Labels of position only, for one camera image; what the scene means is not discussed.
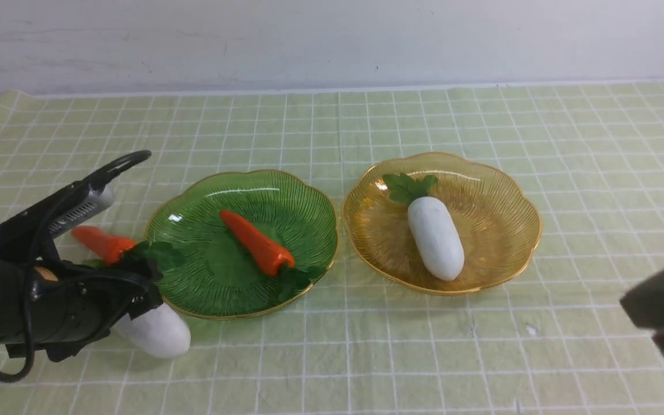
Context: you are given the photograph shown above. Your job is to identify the black gripper at left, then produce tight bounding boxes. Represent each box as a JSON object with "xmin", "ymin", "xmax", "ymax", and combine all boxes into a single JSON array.
[{"xmin": 17, "ymin": 259, "xmax": 163, "ymax": 363}]

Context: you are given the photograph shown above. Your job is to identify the orange carrot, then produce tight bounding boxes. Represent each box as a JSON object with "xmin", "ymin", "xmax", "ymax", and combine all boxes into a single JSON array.
[
  {"xmin": 218, "ymin": 210, "xmax": 326, "ymax": 303},
  {"xmin": 70, "ymin": 225, "xmax": 186, "ymax": 271}
]

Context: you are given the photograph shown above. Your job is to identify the white radish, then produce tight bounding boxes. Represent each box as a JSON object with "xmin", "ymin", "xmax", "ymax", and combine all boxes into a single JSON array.
[
  {"xmin": 112, "ymin": 304, "xmax": 191, "ymax": 359},
  {"xmin": 382, "ymin": 172, "xmax": 465, "ymax": 281}
]

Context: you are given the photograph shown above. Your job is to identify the black arm at left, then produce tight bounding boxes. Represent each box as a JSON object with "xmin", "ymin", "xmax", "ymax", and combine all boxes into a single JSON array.
[{"xmin": 0, "ymin": 255, "xmax": 163, "ymax": 383}]

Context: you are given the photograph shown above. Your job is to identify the amber glass plate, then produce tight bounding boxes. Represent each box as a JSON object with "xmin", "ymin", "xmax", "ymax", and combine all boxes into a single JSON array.
[{"xmin": 342, "ymin": 152, "xmax": 542, "ymax": 296}]

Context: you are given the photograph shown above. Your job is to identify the green glass plate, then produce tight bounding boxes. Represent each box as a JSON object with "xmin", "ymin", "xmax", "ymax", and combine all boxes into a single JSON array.
[{"xmin": 145, "ymin": 169, "xmax": 339, "ymax": 320}]

